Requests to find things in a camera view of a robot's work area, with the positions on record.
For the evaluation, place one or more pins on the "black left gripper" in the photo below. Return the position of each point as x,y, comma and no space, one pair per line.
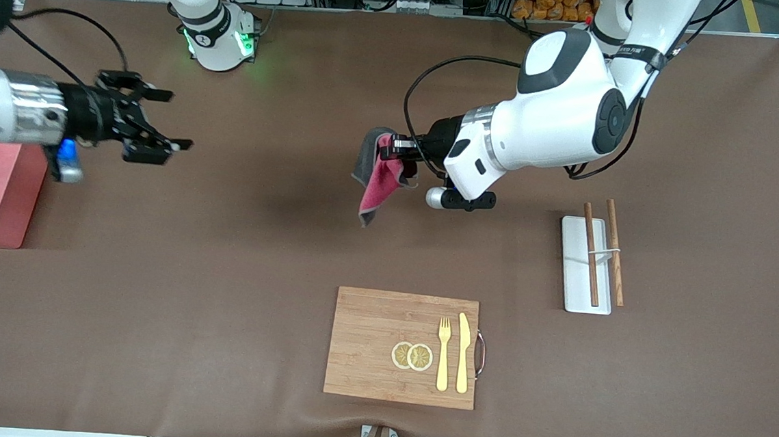
441,139

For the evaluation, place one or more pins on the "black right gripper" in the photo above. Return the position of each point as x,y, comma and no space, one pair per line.
87,112

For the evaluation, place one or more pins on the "pink and grey cloth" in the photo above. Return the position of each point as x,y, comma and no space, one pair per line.
381,184

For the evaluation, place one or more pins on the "wooden cutting board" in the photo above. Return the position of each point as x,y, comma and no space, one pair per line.
375,327

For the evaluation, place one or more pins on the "yellow knife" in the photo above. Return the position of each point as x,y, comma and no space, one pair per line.
463,347

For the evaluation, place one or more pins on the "lemon slice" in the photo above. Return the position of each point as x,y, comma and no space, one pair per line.
421,358
399,355

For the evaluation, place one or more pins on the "white rack base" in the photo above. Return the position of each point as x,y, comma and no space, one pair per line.
574,272

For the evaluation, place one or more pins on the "yellow fork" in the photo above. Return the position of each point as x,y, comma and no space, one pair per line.
443,359

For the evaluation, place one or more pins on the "orange bags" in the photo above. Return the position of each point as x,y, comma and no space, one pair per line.
548,3

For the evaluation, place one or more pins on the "wooden rod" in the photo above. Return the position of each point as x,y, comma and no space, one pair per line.
616,262
592,267

